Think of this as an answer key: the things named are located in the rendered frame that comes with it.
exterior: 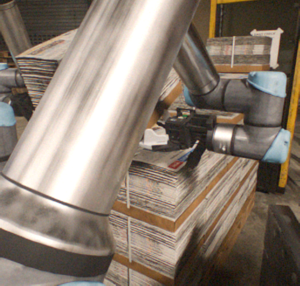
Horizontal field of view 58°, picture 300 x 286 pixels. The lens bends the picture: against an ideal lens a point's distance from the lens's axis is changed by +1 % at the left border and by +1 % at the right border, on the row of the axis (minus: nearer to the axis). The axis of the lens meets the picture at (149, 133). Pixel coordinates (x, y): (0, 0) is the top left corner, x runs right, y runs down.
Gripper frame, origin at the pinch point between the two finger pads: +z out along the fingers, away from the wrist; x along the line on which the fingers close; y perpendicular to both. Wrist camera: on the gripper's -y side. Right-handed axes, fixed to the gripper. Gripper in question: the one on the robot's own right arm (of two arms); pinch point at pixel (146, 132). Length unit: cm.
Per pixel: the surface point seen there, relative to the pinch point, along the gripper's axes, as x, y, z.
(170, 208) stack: 2.5, -27.4, -4.1
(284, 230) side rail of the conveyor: 9.1, -13.1, -37.0
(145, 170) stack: -1.9, -17.5, 5.5
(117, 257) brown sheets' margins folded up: 12, -55, 19
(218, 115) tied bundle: -58, -29, -1
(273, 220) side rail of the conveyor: 5.4, -15.6, -34.5
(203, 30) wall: -660, -159, 237
